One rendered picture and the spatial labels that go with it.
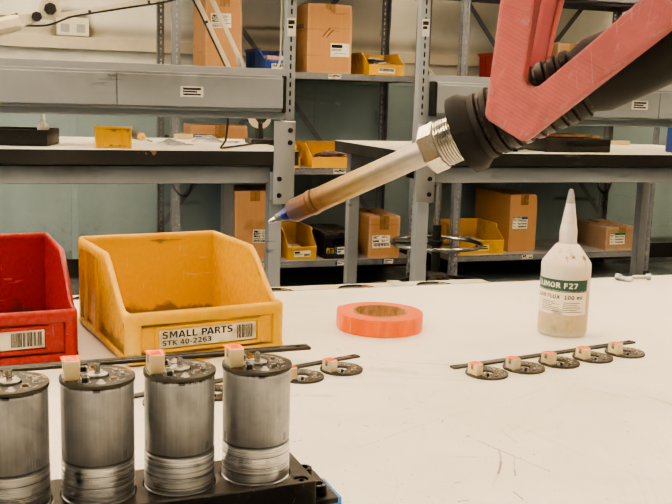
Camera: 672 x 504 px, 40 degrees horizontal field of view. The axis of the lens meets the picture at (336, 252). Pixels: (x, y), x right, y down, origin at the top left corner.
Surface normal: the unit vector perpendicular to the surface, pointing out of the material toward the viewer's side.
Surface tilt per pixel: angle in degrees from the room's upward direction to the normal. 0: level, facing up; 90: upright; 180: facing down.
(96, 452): 90
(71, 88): 90
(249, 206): 91
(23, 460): 90
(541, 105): 99
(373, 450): 0
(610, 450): 0
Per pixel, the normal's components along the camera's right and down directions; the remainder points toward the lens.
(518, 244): 0.40, 0.16
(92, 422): 0.07, 0.17
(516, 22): -0.47, 0.28
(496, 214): -0.92, 0.06
